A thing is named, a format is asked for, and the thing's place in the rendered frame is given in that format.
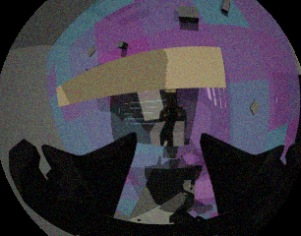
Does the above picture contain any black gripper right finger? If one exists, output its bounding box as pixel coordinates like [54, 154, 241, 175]
[201, 133, 284, 215]

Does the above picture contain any dark grey long bar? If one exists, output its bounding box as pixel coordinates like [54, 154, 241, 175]
[221, 0, 230, 13]

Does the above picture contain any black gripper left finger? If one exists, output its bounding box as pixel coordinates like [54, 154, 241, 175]
[41, 133, 136, 217]

